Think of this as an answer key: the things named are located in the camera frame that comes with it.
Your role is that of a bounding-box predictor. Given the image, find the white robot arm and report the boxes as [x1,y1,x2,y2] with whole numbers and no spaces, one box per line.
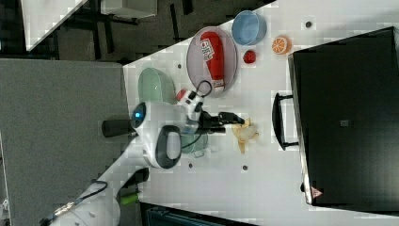
[40,100,245,226]

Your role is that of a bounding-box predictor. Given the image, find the grey round plate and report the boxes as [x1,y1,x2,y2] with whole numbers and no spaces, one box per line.
[186,26,237,98]

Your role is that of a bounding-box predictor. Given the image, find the plush orange slice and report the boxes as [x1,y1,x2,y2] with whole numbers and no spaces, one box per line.
[272,36,292,55]

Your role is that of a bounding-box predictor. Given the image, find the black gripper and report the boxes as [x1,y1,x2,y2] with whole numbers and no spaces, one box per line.
[198,111,245,135]

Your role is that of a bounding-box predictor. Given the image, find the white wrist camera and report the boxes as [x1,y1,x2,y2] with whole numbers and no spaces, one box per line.
[183,90,203,121]

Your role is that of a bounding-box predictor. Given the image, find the green perforated colander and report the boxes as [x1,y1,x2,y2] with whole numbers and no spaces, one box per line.
[137,68,177,105]

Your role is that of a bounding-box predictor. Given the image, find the blue bowl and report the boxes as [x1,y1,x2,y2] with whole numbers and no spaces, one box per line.
[231,10,267,46]

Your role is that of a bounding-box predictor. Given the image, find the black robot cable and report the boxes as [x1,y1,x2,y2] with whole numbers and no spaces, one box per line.
[180,80,214,150]

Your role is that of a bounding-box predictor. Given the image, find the dark red plush strawberry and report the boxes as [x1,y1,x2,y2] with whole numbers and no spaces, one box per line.
[243,50,256,64]

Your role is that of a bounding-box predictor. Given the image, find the light red plush strawberry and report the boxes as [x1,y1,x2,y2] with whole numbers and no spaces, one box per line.
[176,89,187,102]

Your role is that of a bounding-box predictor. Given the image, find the red plush ketchup bottle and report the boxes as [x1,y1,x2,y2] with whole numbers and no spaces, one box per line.
[200,31,225,92]

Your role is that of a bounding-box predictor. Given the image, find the black toaster oven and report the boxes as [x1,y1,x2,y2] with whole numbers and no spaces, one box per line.
[287,26,399,216]

